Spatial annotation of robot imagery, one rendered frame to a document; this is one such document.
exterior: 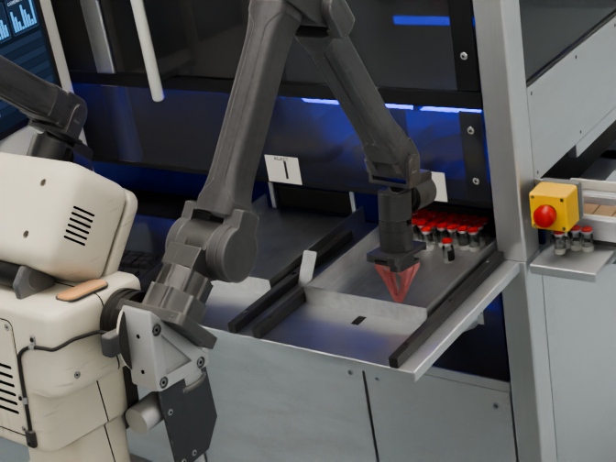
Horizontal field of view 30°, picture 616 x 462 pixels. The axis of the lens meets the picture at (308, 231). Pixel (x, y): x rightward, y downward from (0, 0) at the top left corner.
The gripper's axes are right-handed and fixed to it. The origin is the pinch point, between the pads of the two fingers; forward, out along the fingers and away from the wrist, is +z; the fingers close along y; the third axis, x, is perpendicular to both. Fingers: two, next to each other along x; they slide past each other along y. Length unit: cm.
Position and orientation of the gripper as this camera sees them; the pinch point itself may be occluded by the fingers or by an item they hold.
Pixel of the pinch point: (398, 297)
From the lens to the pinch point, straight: 202.8
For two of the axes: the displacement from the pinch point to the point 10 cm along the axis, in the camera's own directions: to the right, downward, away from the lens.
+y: 5.8, -2.7, 7.7
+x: -8.1, -1.2, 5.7
